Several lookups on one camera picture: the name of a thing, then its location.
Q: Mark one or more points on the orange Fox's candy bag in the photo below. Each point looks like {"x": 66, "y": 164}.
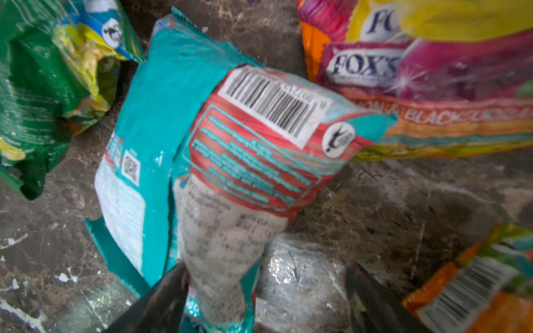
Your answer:
{"x": 488, "y": 288}

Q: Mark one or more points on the green snack bag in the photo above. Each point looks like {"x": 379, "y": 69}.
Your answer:
{"x": 60, "y": 63}

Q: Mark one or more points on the teal snack bag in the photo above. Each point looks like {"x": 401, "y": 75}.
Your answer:
{"x": 212, "y": 156}

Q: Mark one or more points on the red yellow Fox's candy bag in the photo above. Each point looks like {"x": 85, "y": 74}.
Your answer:
{"x": 456, "y": 74}

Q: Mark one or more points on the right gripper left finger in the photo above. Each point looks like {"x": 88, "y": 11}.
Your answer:
{"x": 161, "y": 309}

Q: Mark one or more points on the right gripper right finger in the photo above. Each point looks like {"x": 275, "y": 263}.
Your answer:
{"x": 374, "y": 308}

